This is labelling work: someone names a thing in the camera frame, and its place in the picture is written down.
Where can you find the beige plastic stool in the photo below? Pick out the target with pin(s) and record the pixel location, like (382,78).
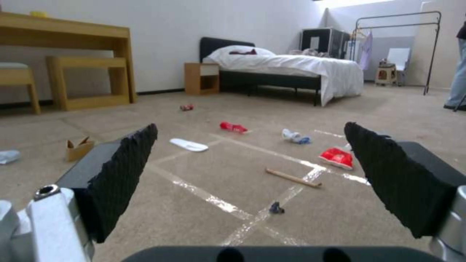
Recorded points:
(386,74)

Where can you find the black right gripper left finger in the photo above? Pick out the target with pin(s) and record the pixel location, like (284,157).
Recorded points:
(109,188)

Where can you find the wooden stick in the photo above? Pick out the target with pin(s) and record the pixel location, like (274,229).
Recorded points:
(293,177)

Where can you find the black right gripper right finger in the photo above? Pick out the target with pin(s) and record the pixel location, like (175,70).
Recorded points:
(397,180)

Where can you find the bed with white duvet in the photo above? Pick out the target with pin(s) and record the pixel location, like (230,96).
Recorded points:
(291,68)

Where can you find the dark red cloth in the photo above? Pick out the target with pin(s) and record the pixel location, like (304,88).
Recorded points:
(247,51)

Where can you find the red white snack bag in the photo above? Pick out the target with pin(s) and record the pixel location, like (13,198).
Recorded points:
(338,158)

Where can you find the white pillow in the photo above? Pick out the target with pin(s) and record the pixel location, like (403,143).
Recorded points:
(236,53)

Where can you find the small dark blue scrap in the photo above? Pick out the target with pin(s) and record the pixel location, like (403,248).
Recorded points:
(276,208)

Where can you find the black clothes rack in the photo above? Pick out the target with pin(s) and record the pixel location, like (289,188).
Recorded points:
(400,41)

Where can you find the wooden nested side table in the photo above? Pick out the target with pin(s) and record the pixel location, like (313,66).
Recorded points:
(91,82)

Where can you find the black flight case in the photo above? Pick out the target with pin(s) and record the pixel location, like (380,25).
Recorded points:
(324,42)

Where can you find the person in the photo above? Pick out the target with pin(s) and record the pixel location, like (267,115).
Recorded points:
(459,68)

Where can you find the white board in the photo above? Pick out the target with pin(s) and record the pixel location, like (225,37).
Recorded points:
(397,58)

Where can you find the wooden desk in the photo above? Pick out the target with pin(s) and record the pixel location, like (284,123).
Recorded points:
(73,35)

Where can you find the wooden bedside cabinet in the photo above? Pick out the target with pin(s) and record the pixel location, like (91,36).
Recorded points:
(202,79)

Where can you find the wooden stool with pale cushion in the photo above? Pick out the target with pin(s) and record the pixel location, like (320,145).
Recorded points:
(18,79)

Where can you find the pile of clothes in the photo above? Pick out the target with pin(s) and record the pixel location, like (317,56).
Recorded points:
(309,51)

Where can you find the yellow object on desk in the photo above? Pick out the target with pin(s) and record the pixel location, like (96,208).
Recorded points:
(39,13)

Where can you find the crushed clear plastic bottle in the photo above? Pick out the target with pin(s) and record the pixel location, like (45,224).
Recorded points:
(8,157)

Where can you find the crumpled white blue wrapper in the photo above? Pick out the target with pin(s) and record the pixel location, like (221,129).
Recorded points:
(294,136)

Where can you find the pale purple hanging garment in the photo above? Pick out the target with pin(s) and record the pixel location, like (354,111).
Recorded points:
(367,51)

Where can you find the red plastic wrapper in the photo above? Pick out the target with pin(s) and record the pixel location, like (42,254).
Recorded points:
(233,127)

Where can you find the brown cardboard box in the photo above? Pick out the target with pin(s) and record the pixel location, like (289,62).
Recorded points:
(78,149)

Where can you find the crushed red drink can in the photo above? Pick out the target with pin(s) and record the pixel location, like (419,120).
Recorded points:
(187,107)

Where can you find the white slipper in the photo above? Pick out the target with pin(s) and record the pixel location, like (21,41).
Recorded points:
(188,145)

